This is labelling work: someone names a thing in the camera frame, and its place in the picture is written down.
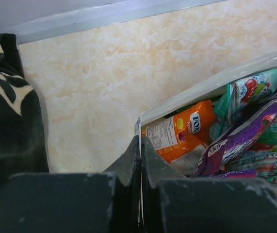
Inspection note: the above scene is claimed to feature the orange Fox's candy bag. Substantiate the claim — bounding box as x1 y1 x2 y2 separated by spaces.
141 100 215 176

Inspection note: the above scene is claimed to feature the checkered paper bag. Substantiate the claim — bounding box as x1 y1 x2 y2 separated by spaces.
134 42 277 143

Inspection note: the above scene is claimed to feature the black floral pillow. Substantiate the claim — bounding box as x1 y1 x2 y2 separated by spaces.
0 33 49 189

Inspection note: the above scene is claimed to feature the purple candy bag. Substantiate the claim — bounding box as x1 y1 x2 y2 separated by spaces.
191 96 277 178

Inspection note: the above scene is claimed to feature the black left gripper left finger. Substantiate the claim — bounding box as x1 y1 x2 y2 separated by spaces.
0 136 141 233

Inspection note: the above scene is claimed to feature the teal mint cherry candy bag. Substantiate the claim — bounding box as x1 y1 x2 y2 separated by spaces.
226 119 277 183

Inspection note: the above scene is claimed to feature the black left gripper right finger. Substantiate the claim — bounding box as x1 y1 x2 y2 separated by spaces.
141 138 277 233

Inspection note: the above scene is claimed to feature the teal Fox's mint candy bag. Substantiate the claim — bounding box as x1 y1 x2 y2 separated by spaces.
209 67 277 142

